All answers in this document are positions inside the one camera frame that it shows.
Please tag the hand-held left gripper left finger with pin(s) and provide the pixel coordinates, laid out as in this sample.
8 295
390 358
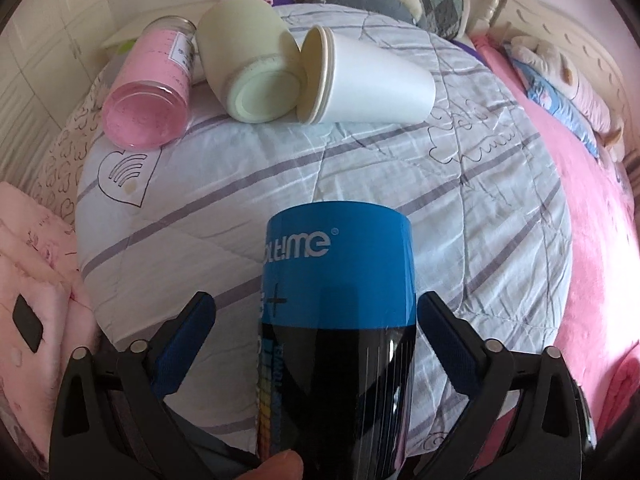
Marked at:
182 347

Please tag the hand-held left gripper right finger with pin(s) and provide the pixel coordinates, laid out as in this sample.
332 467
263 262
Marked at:
447 347

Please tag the blue and black cup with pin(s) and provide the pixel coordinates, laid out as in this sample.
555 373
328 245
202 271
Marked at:
340 285

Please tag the white paper cup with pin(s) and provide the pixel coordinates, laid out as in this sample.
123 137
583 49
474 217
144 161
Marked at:
380 85
309 80

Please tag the cream ceramic cup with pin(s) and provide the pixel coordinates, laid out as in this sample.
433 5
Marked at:
235 45

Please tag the person's right hand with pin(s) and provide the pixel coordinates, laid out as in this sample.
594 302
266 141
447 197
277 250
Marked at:
275 467

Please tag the black rectangular patch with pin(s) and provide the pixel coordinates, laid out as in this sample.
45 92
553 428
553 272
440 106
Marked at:
27 322

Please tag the folded pale pink blanket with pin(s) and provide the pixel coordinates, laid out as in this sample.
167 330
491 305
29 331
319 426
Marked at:
35 260

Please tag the pink fleece blanket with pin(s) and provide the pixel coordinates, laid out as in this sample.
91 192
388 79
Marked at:
600 260

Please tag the white quilt with purple stripes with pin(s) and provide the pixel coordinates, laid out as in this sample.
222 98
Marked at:
300 175

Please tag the heart print bedsheet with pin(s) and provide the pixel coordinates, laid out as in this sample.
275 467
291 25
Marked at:
60 160

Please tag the pink glass jar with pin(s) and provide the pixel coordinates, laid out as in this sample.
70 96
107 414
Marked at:
147 90

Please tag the blue printed pillow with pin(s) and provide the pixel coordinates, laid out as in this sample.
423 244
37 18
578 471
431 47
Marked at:
550 95

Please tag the cream plush toy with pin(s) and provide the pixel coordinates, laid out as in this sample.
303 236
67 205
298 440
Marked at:
565 75

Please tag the white wardrobe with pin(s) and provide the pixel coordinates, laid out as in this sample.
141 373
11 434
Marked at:
45 60

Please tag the cream bed headboard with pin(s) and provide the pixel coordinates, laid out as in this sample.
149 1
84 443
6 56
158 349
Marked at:
575 30

